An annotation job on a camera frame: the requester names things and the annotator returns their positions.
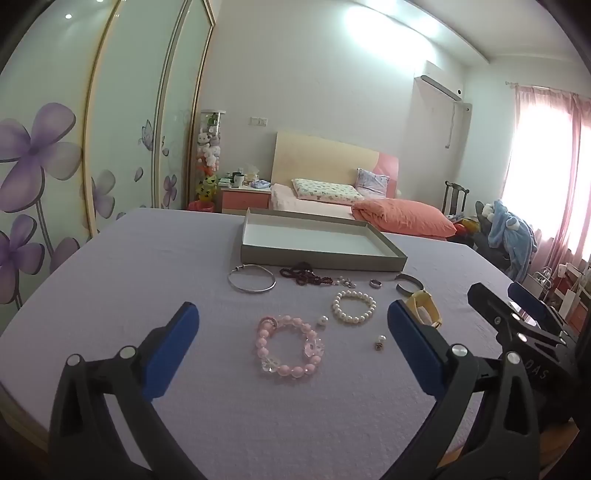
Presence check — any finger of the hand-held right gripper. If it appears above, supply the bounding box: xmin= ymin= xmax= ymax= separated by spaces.
xmin=467 ymin=282 xmax=527 ymax=343
xmin=507 ymin=281 xmax=571 ymax=334

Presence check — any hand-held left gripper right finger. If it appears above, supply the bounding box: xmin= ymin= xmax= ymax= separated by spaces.
xmin=387 ymin=299 xmax=539 ymax=480

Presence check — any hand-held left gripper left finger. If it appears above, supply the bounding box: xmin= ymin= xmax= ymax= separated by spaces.
xmin=48 ymin=302 xmax=208 ymax=480

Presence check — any yellow bracelet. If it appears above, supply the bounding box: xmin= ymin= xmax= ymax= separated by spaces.
xmin=405 ymin=290 xmax=444 ymax=329

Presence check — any dark cuff bangle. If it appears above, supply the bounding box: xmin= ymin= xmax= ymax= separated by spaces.
xmin=394 ymin=272 xmax=431 ymax=297

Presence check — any pink bead bracelet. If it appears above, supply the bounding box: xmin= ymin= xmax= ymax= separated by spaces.
xmin=254 ymin=315 xmax=324 ymax=379

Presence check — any white pearl bracelet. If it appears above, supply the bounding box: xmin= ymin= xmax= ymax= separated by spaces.
xmin=331 ymin=290 xmax=377 ymax=325

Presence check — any thin silver bangle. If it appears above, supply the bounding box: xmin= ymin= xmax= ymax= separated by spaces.
xmin=228 ymin=264 xmax=277 ymax=293

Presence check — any grey shallow cardboard tray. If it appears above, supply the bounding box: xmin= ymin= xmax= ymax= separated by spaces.
xmin=240 ymin=208 xmax=408 ymax=274

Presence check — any white storage rack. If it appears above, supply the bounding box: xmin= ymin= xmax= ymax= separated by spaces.
xmin=531 ymin=264 xmax=591 ymax=324

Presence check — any dark office chair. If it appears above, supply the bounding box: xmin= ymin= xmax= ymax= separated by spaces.
xmin=473 ymin=200 xmax=513 ymax=268

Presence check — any blue plush robe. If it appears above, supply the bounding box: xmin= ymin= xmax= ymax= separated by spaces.
xmin=488 ymin=200 xmax=539 ymax=282

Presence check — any purple tablecloth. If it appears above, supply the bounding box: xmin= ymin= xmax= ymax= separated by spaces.
xmin=0 ymin=208 xmax=578 ymax=480

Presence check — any dark wooden chair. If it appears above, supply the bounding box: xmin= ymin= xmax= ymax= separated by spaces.
xmin=442 ymin=181 xmax=469 ymax=217

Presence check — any orange quilt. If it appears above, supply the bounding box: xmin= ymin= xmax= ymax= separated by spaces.
xmin=352 ymin=198 xmax=458 ymax=238

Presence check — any pink curtain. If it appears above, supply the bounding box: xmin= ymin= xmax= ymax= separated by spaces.
xmin=501 ymin=85 xmax=591 ymax=278

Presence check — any lilac patterned pillow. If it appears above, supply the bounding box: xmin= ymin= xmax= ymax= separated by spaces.
xmin=355 ymin=168 xmax=389 ymax=199

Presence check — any pink and cream nightstand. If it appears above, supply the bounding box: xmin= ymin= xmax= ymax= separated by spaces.
xmin=221 ymin=185 xmax=272 ymax=214

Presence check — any white floral pillow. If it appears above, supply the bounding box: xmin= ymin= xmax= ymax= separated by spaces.
xmin=292 ymin=178 xmax=365 ymax=206

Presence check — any bed with pink sheet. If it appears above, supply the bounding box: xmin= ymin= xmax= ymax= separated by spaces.
xmin=270 ymin=183 xmax=448 ymax=238

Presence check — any plush toy display tube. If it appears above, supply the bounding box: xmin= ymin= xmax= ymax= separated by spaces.
xmin=196 ymin=110 xmax=227 ymax=204

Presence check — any cream and pink headboard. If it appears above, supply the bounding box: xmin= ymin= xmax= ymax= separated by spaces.
xmin=270 ymin=131 xmax=399 ymax=199

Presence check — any white air conditioner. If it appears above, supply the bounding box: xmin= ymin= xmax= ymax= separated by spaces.
xmin=414 ymin=74 xmax=464 ymax=101

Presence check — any flower print sliding wardrobe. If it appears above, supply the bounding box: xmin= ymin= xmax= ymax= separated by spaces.
xmin=0 ymin=0 xmax=218 ymax=319

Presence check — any dark red bead necklace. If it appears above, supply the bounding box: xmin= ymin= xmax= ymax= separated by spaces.
xmin=279 ymin=261 xmax=334 ymax=287

